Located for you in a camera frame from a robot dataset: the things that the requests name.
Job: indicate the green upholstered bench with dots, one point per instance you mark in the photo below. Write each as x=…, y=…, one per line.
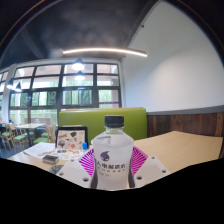
x=80, y=118

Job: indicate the long curved linear light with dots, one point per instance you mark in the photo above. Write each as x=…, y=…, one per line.
x=103, y=50

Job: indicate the sticker-covered black tablet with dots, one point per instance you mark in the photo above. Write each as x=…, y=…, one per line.
x=70, y=139

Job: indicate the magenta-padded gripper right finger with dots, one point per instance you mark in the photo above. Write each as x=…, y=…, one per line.
x=151, y=170

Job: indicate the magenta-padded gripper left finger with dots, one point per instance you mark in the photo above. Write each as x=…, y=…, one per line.
x=70, y=172

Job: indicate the light wooden dining table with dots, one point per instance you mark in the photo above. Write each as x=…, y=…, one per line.
x=30, y=126

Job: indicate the wooden green-seated chairs group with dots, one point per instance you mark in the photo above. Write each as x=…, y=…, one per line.
x=20, y=137

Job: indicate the dark-framed window wall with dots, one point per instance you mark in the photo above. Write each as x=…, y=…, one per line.
x=46, y=98

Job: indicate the white paper sheets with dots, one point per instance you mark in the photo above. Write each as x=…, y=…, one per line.
x=38, y=149

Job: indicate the small dark box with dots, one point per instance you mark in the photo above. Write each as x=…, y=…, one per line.
x=50, y=159

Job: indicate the clear black-capped water bottle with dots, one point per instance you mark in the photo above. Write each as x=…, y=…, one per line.
x=112, y=160

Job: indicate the pendant ceiling lights group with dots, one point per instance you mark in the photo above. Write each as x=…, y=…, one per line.
x=78, y=65

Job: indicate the small blue-capped bottle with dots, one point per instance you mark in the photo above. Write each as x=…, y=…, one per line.
x=84, y=146

